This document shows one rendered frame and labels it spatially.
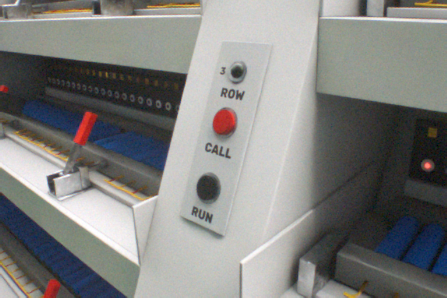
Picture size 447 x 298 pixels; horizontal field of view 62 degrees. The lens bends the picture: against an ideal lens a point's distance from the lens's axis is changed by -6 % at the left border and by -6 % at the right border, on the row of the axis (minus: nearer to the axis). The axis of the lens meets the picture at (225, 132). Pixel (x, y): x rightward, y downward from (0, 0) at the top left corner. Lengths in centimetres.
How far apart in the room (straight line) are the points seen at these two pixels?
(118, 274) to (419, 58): 27
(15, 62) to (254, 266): 72
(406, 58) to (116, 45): 26
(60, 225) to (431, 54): 35
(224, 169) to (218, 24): 10
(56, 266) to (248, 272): 42
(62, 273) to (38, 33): 32
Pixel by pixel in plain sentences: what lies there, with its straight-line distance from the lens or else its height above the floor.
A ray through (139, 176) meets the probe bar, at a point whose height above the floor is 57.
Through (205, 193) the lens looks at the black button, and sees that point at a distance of 25.
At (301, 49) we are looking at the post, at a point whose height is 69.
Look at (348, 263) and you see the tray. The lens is 28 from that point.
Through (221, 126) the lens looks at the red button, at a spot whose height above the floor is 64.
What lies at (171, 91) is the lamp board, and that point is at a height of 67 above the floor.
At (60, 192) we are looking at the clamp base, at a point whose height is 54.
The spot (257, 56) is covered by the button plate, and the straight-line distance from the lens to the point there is 25.
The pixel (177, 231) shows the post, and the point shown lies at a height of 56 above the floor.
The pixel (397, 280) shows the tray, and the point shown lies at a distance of 27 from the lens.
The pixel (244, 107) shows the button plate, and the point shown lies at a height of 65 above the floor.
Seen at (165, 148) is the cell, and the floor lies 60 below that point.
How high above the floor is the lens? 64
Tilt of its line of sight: level
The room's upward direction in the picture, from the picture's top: 14 degrees clockwise
